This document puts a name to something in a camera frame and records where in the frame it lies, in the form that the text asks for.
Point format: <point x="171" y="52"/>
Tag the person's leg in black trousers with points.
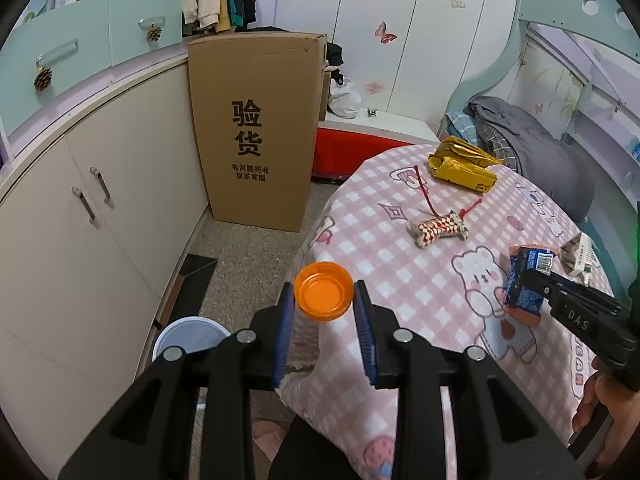
<point x="330" y="450"/>

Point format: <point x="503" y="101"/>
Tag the pink checked blanket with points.
<point x="425" y="280"/>

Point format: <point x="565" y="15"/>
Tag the white paper carton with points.
<point x="580" y="260"/>

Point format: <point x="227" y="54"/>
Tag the gold foil packet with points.
<point x="467" y="149"/>
<point x="465" y="177"/>

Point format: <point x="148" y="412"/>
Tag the red bench with white top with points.
<point x="360" y="155"/>

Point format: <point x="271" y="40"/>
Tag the narrow mint green drawer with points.
<point x="130" y="45"/>

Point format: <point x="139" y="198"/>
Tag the white wardrobe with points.
<point x="425" y="60"/>

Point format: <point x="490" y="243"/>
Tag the teal bed frame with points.
<point x="505" y="55"/>

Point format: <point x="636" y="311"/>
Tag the tall cardboard box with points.
<point x="260" y="75"/>

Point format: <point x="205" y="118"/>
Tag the pink slipper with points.
<point x="267" y="441"/>

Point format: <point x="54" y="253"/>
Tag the white plastic waste bin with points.
<point x="195" y="332"/>

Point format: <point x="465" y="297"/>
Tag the blue plaid pillow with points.
<point x="495" y="145"/>

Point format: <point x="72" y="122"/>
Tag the wide mint green drawer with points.
<point x="75" y="85"/>

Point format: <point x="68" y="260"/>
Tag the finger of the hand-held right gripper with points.
<point x="550" y="285"/>

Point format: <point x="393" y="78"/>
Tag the small pinecone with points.
<point x="154" y="34"/>

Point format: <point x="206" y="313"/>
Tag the blue snack packet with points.
<point x="515" y="285"/>

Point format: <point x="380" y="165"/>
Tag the dark clothes pile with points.
<point x="334" y="57"/>

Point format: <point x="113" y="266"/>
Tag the person's right hand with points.
<point x="625" y="410"/>

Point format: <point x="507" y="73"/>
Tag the white crumpled bag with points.
<point x="345" y="100"/>

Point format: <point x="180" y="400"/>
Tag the large pinecone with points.
<point x="43" y="79"/>

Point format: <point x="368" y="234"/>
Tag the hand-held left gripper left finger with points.
<point x="282" y="340"/>

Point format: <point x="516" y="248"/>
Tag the beige cabinet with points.
<point x="50" y="260"/>

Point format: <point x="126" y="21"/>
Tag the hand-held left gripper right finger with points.
<point x="365" y="340"/>

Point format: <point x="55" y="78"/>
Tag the faded pink butterfly sticker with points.
<point x="373" y="87"/>

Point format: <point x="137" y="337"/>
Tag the grey quilt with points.
<point x="530" y="160"/>

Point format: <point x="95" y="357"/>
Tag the orange plastic bowl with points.
<point x="322" y="292"/>

